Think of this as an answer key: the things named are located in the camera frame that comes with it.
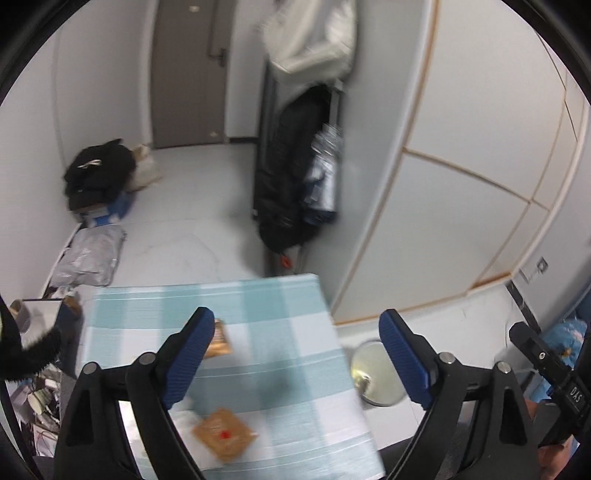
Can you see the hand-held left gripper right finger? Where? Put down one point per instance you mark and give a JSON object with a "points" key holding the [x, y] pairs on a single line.
{"points": [[406, 364]]}

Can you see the blue cardboard box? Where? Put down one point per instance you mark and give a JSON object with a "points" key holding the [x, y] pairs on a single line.
{"points": [[117, 207]]}

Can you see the brown door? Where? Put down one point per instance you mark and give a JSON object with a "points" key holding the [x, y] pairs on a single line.
{"points": [[184, 69]]}

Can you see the silver foil bag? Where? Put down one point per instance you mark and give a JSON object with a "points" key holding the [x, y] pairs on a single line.
{"points": [[325, 170]]}

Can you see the blue checked tablecloth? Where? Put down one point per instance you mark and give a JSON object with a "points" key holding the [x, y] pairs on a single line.
{"points": [[286, 360]]}

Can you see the pile of papers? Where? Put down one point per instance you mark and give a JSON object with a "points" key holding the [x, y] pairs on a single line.
{"points": [[41, 397]]}

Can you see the pile of black clothes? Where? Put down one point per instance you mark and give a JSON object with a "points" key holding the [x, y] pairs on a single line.
{"points": [[99, 170]]}

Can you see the white plastic wrap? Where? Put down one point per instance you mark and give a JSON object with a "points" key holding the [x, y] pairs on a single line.
{"points": [[187, 417]]}

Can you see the blue bag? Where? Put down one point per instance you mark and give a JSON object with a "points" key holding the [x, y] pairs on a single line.
{"points": [[572, 334]]}

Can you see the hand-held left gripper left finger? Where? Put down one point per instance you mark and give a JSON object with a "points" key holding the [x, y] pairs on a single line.
{"points": [[194, 355]]}

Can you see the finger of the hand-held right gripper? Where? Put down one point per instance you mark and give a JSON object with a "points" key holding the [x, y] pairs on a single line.
{"points": [[549, 364]]}

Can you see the small brown snack wrapper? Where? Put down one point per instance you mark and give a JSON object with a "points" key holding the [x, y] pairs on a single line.
{"points": [[219, 344]]}

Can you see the brown wrapper with red dot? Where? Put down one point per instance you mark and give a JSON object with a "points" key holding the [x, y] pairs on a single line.
{"points": [[217, 422]]}

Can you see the black clothes rack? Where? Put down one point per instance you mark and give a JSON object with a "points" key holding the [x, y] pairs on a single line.
{"points": [[268, 115]]}

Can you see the beige tote bag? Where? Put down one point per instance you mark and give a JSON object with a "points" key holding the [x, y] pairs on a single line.
{"points": [[145, 173]]}

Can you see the tape roll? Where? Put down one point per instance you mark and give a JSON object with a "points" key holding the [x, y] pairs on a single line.
{"points": [[19, 310]]}

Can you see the orange rack wheel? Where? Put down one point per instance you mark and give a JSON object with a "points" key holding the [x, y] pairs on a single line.
{"points": [[285, 261]]}

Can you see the grey plastic parcel bag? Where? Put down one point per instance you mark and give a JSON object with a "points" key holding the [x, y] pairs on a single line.
{"points": [[90, 254]]}

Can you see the wall socket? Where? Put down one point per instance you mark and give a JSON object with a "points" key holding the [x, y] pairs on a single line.
{"points": [[542, 265]]}

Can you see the white wardrobe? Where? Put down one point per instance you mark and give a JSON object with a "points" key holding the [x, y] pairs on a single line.
{"points": [[461, 207]]}

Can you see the black coat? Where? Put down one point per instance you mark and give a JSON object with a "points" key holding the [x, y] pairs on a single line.
{"points": [[288, 175]]}

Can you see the black furry thing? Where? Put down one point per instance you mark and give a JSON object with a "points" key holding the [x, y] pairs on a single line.
{"points": [[32, 355]]}

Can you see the white jacket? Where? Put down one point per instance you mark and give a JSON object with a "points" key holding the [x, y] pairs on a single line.
{"points": [[309, 41]]}

